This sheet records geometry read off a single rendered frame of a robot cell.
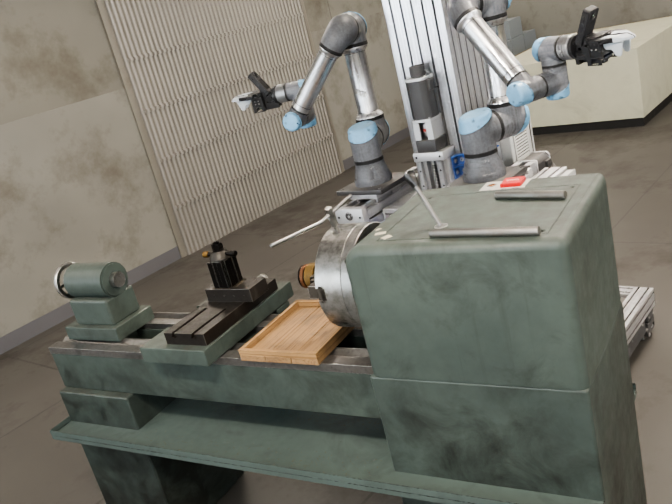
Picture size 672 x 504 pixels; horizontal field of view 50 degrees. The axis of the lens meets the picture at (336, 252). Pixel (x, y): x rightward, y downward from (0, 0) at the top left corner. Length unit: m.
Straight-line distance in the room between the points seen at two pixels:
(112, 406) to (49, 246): 3.38
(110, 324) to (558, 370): 1.74
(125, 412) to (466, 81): 1.79
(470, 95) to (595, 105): 5.17
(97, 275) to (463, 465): 1.53
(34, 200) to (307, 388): 4.17
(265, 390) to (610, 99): 6.03
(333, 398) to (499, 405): 0.56
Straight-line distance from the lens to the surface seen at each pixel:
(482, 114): 2.53
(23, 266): 6.10
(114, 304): 2.90
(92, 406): 3.05
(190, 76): 7.04
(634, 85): 7.76
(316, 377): 2.25
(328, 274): 2.06
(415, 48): 2.79
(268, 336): 2.43
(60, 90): 6.34
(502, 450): 2.03
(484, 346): 1.86
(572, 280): 1.72
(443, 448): 2.10
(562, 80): 2.41
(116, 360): 2.84
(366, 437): 2.41
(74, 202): 6.29
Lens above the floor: 1.86
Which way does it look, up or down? 19 degrees down
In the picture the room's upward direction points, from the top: 15 degrees counter-clockwise
